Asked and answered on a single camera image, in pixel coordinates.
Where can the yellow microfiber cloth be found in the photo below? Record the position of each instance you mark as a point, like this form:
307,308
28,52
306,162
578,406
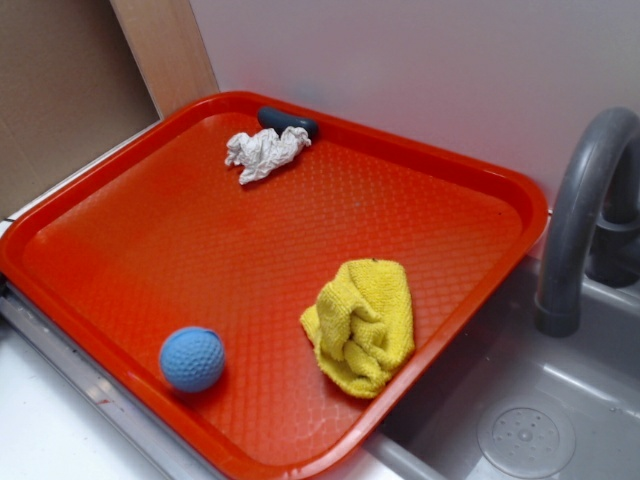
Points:
361,326

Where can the crumpled white paper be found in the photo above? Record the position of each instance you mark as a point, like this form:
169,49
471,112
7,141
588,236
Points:
262,153

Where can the dark grey curved object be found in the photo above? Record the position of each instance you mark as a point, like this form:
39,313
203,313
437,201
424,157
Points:
272,118

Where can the red plastic tray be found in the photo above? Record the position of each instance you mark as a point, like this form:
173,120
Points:
161,236

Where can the blue dimpled ball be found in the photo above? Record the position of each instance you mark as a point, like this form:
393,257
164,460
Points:
192,359

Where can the grey plastic sink basin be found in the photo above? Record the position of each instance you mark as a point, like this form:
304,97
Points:
591,376

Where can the wooden board panel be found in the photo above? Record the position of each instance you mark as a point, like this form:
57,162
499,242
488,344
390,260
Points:
168,48

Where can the grey plastic faucet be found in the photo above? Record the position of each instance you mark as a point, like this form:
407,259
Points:
594,228

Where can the round sink drain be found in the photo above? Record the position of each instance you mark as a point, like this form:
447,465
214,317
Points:
526,441

